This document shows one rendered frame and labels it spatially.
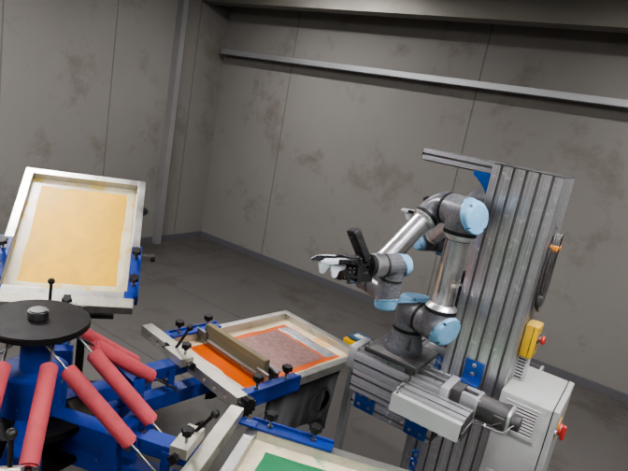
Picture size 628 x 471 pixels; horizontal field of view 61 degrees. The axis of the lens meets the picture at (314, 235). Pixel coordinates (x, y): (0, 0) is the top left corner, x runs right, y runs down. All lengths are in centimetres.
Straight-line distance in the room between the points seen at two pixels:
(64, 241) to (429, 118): 426
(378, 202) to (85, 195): 396
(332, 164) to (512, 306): 471
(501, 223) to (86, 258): 184
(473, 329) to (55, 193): 211
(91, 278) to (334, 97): 457
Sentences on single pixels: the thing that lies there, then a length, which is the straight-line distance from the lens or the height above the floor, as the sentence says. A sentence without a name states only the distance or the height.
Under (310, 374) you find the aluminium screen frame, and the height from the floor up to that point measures 99.
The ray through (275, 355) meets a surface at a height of 96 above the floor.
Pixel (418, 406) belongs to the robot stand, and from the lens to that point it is 200.
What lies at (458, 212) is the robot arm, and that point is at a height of 185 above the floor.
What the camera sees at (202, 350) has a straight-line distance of 253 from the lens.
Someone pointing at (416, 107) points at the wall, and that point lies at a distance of 610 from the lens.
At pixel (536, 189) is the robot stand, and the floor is 197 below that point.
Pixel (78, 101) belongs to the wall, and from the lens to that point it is 648.
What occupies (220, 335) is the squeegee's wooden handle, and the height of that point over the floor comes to 104.
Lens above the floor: 210
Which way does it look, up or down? 13 degrees down
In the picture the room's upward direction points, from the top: 10 degrees clockwise
